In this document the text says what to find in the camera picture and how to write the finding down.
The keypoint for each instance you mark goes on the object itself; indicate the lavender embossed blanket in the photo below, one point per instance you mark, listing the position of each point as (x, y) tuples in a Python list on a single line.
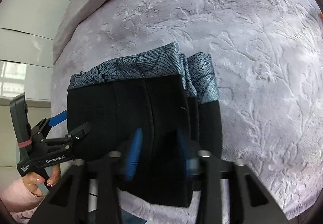
[(252, 62)]

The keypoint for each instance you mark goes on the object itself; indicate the grey quilt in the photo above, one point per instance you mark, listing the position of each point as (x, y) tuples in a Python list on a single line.
[(83, 4)]

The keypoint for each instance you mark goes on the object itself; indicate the white wardrobe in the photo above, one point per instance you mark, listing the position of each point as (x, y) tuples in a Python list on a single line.
[(30, 17)]

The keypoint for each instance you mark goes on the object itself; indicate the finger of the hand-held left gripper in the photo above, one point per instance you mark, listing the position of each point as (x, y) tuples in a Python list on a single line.
[(59, 118), (80, 133)]

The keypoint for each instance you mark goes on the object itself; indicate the black pants with patterned cuffs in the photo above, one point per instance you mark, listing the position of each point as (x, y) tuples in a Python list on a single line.
[(161, 102)]

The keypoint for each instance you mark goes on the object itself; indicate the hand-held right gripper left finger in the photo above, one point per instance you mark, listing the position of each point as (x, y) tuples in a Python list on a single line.
[(133, 153)]

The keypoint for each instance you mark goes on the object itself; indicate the person's left hand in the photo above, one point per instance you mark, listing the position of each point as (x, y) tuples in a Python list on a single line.
[(31, 183)]

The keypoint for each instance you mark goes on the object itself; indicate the person's left forearm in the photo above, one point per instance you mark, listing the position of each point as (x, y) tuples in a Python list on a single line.
[(15, 198)]

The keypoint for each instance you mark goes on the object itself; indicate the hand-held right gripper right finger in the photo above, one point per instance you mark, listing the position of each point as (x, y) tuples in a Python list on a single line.
[(183, 148)]

